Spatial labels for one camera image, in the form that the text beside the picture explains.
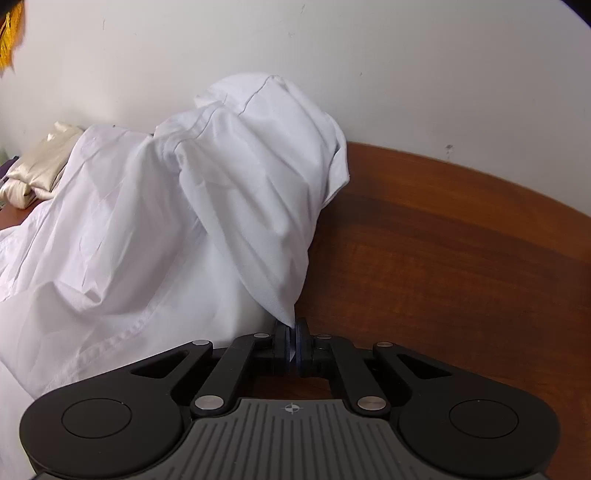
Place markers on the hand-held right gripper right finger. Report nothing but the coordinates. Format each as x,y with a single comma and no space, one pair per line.
302,350

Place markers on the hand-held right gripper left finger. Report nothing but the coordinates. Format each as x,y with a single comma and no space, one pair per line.
282,350

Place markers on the white collared shirt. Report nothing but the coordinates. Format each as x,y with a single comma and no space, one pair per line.
138,230

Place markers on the folded beige satin cloth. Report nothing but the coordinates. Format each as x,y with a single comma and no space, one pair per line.
41,157

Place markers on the red banner with gold fringe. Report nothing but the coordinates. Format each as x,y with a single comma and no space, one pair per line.
7,32

